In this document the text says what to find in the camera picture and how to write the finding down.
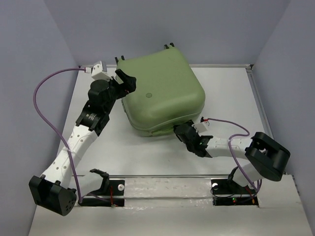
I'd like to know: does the green hard-shell suitcase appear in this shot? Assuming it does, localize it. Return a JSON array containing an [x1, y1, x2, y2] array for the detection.
[[116, 43, 206, 137]]

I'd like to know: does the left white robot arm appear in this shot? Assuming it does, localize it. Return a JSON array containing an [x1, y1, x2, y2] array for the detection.
[[29, 69, 136, 216]]

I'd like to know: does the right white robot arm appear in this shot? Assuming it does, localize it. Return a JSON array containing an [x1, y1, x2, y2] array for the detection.
[[173, 118, 291, 193]]

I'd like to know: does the white front cover board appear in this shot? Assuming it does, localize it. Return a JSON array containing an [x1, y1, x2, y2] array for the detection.
[[30, 176, 312, 236]]

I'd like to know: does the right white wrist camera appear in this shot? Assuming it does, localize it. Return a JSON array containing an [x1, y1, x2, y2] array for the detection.
[[192, 118, 210, 134]]

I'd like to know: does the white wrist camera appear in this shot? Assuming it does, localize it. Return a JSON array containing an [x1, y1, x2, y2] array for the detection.
[[192, 118, 210, 134], [92, 61, 111, 82]]

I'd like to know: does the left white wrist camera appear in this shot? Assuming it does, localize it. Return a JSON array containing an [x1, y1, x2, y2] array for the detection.
[[92, 61, 111, 82]]

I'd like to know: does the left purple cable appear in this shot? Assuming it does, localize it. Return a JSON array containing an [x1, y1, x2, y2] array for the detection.
[[33, 68, 111, 204]]

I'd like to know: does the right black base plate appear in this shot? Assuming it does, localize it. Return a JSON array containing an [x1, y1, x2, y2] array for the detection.
[[210, 179, 259, 207]]

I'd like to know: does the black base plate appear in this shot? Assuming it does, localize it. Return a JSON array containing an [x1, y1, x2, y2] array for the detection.
[[210, 179, 259, 207], [78, 178, 125, 207]]

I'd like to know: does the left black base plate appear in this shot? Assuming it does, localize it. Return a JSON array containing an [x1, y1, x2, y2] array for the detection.
[[78, 178, 125, 207]]

